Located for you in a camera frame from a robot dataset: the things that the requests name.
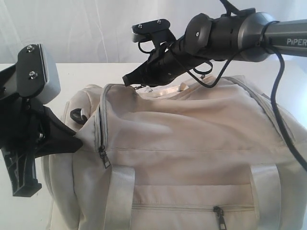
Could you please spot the metal zipper pull with ring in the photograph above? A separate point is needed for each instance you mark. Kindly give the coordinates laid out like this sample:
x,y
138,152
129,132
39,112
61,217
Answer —
x,y
143,89

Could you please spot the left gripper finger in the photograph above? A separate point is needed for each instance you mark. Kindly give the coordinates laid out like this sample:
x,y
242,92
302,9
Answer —
x,y
56,136
22,172

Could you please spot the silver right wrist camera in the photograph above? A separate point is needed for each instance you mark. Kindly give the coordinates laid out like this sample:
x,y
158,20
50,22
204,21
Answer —
x,y
156,31

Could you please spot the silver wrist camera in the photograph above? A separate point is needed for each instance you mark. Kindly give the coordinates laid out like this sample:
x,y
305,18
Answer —
x,y
156,31
37,75

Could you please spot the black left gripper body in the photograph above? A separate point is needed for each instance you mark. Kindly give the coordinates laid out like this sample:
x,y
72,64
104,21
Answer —
x,y
19,117

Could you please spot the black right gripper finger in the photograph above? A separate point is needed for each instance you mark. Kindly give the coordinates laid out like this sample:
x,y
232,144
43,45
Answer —
x,y
153,74

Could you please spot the beige fabric duffel bag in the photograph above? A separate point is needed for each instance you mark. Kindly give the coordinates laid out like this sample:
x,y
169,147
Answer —
x,y
175,153

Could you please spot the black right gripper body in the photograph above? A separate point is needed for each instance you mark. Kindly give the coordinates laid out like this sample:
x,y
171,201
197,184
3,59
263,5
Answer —
x,y
173,51

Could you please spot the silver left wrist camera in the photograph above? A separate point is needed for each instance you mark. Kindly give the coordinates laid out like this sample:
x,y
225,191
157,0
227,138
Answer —
x,y
37,75

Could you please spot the side pocket zipper pull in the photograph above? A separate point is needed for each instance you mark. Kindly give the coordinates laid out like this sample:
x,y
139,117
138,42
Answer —
x,y
220,217

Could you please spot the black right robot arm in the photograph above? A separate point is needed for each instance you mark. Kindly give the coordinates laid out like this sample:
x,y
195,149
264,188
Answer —
x,y
249,36

